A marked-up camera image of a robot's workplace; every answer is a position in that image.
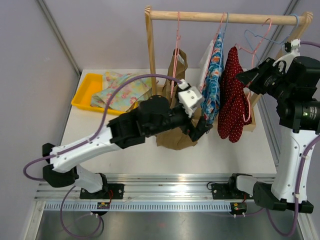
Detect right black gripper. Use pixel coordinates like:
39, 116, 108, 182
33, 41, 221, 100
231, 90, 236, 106
236, 57, 294, 102

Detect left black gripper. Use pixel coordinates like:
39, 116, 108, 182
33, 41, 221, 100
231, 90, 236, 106
146, 101, 213, 140

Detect brown skirt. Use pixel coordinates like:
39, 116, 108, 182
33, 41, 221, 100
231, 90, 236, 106
156, 49, 198, 150

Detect blue floral garment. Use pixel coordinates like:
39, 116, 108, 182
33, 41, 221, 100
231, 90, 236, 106
201, 33, 224, 124

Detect red polka dot garment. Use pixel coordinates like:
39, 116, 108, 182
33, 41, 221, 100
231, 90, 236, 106
217, 46, 252, 143

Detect white cloth garment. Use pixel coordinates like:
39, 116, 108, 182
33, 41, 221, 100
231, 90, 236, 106
197, 40, 215, 94

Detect pink hanger with brown skirt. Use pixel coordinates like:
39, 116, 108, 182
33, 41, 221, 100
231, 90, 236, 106
169, 10, 182, 100

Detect pastel floral garment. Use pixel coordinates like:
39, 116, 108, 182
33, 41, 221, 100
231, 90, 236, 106
90, 71, 152, 112

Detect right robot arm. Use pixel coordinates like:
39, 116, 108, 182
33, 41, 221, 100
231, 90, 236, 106
226, 56, 320, 214

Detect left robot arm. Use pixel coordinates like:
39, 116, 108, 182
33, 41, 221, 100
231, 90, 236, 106
42, 95, 212, 199

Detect wooden clothes rack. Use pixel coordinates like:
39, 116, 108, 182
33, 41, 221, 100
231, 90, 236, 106
144, 5, 313, 122

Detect yellow plastic tray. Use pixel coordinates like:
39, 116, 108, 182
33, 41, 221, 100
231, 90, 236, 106
71, 72, 125, 115

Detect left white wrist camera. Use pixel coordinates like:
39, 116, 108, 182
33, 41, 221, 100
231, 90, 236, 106
177, 79, 204, 118

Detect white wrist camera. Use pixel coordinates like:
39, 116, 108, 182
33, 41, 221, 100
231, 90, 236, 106
272, 38, 301, 73
177, 79, 204, 118

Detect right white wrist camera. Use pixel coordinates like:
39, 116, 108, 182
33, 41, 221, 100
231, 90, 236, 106
272, 38, 301, 73

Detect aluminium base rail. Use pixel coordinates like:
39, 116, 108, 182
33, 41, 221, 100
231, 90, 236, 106
34, 173, 281, 213

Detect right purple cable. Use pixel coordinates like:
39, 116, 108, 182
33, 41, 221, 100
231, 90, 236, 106
264, 41, 320, 237

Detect purple cable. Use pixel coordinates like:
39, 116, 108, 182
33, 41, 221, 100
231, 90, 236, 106
264, 41, 320, 237
22, 73, 183, 181

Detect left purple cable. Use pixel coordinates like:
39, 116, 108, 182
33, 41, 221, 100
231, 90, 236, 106
22, 73, 183, 181

